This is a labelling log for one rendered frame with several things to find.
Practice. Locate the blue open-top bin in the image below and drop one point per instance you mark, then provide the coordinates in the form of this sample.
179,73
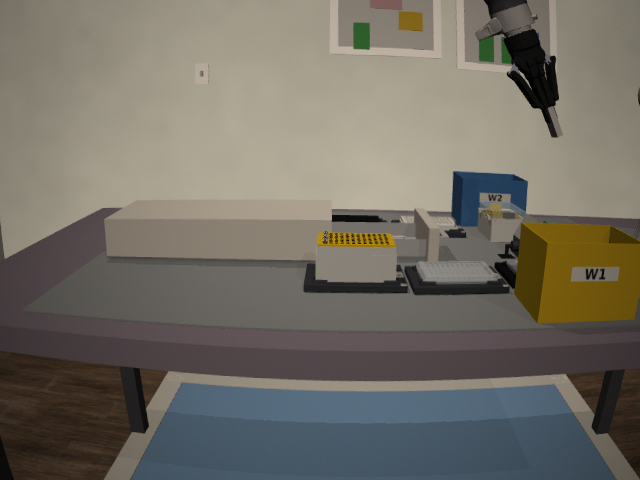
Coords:
493,187

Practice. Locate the yellow open-top bin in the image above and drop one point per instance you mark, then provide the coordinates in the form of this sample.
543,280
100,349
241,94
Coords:
575,274

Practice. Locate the dark grey bench mat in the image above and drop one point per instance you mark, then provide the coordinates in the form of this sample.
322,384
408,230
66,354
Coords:
270,296

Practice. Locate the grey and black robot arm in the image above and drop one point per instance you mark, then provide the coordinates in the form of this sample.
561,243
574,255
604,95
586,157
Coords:
508,17

